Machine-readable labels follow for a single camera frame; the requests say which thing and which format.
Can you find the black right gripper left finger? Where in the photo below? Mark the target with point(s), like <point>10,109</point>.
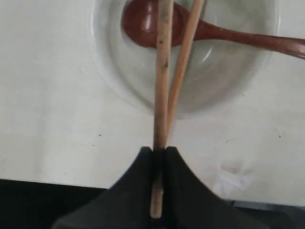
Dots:
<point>126,205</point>

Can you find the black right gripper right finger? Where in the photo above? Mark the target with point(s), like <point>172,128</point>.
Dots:
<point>189,204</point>

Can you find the white ceramic bowl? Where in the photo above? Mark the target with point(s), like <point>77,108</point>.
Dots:
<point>217,71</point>

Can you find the brown wooden spoon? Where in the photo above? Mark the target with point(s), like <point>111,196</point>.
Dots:
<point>139,22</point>

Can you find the wooden chopstick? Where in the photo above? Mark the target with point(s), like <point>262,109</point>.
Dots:
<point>164,39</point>
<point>182,61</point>

